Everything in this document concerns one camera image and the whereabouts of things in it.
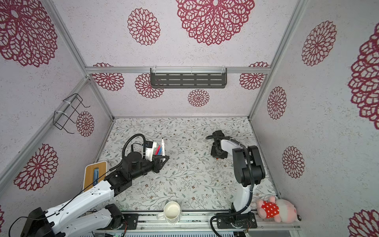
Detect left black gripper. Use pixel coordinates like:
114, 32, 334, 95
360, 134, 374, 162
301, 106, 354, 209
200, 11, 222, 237
131, 154, 169, 181

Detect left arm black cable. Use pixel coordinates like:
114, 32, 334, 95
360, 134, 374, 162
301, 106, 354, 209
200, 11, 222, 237
8, 134, 147, 237

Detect pink plush toy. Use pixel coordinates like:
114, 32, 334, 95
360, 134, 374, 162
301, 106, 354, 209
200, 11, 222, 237
256, 196, 302, 224

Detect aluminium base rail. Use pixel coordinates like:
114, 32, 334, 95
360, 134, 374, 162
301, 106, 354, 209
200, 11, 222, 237
92, 210, 301, 237

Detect dark grey wall shelf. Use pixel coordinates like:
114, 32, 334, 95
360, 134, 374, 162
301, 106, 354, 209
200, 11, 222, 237
150, 68, 227, 89

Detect white ceramic mug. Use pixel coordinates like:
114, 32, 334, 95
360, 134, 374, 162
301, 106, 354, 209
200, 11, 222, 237
157, 201, 181, 224

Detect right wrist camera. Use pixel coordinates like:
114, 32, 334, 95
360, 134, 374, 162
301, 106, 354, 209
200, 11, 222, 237
205, 130, 226, 141

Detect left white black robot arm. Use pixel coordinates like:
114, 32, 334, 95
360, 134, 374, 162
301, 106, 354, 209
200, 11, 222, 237
20, 152, 169, 237

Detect black wire wall rack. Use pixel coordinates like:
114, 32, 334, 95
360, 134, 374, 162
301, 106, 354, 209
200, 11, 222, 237
52, 93, 90, 134

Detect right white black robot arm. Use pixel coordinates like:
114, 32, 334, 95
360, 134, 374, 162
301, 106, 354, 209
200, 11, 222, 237
209, 136, 265, 229

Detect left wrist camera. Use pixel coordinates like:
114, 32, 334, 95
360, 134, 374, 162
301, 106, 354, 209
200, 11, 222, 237
144, 141, 158, 162

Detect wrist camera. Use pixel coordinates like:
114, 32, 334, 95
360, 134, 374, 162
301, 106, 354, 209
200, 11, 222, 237
144, 141, 158, 162
205, 130, 226, 141

